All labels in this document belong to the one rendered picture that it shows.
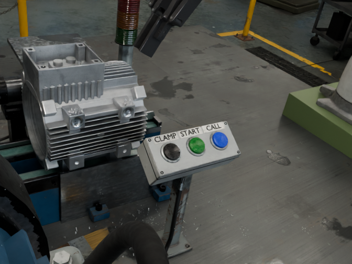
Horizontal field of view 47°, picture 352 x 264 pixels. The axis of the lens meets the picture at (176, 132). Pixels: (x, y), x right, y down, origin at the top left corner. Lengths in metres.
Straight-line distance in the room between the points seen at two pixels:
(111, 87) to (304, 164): 0.64
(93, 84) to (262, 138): 0.67
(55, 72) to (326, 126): 0.89
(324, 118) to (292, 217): 0.43
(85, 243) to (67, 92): 0.31
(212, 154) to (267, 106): 0.79
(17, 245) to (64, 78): 0.57
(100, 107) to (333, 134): 0.80
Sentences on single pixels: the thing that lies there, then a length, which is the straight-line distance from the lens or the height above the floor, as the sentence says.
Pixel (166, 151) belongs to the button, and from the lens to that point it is 0.66.
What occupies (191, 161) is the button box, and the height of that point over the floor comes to 1.05.
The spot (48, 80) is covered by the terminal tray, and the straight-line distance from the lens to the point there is 0.73.
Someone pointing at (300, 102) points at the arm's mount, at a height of 0.88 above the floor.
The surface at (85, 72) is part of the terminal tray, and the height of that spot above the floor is 1.13.
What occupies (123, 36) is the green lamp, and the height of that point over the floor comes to 1.06.
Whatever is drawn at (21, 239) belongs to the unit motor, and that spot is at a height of 1.32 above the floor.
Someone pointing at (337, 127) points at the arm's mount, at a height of 0.87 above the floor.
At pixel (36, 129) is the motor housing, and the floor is 0.96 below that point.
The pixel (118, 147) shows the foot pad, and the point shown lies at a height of 0.98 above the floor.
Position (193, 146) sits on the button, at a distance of 0.68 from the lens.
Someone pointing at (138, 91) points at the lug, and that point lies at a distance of 0.79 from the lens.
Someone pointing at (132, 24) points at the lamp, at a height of 1.09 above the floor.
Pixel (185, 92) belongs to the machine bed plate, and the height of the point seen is 0.80.
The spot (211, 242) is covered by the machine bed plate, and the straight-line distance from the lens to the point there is 0.90.
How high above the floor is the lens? 1.46
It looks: 33 degrees down
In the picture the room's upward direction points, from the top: 9 degrees clockwise
